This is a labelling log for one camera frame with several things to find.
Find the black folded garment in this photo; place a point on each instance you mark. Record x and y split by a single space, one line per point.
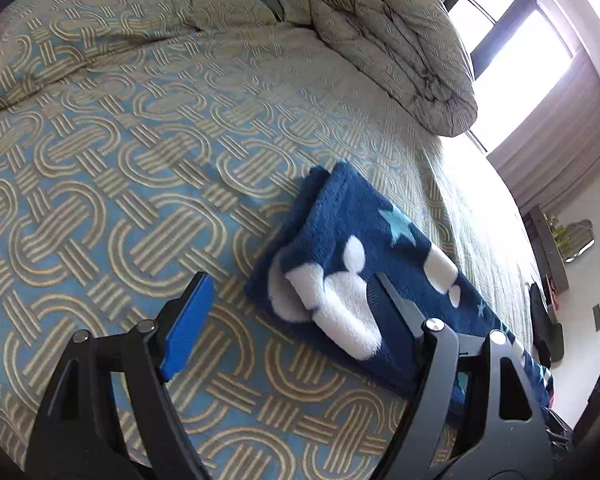
545 320

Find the blue fleece star print pants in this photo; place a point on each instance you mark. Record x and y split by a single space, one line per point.
340 220

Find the grey dressing desk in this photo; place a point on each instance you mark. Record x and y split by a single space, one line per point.
547 250

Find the folded patterned duvet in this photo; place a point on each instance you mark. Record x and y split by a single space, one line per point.
400 45

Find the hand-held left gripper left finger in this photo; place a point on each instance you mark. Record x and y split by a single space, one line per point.
190 325

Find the grey wall switch plate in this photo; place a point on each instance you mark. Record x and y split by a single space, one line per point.
598 317

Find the green bottles on desk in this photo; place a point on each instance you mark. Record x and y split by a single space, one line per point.
557 232

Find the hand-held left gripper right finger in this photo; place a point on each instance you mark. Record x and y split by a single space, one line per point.
400 306

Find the dark framed window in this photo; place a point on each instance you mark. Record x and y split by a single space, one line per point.
510 55

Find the beige curtain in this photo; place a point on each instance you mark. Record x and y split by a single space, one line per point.
560 135

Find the cloud shaped mirror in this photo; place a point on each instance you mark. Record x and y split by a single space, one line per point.
579 240

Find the bed with patterned sheet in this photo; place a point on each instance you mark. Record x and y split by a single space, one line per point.
130 160

